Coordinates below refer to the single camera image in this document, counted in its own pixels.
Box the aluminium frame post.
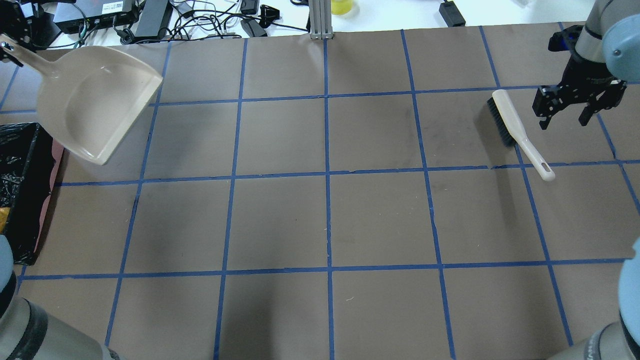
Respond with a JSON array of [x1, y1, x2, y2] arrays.
[[308, 0, 335, 40]]

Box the black network box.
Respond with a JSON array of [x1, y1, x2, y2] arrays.
[[53, 0, 140, 35]]

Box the black lined trash bin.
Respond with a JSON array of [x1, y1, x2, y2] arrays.
[[0, 122, 64, 266]]

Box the tangled desk cables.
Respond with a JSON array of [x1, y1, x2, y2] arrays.
[[115, 0, 311, 43]]

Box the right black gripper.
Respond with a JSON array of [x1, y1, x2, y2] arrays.
[[532, 25, 627, 130]]

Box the yellow tape roll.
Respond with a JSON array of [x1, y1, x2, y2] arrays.
[[330, 0, 354, 16]]

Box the black power adapter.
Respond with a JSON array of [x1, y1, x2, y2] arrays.
[[438, 0, 466, 28]]

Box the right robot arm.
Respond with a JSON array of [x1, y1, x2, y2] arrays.
[[532, 0, 640, 360]]

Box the brown potato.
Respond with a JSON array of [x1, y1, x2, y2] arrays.
[[0, 207, 11, 234]]

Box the white hand brush black bristles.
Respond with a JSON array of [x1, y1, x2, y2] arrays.
[[487, 89, 556, 182]]

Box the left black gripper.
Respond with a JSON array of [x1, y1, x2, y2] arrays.
[[0, 0, 38, 68]]

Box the beige plastic dustpan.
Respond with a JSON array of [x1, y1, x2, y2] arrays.
[[1, 35, 163, 166]]

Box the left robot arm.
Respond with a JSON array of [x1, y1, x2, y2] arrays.
[[1, 233, 125, 360]]

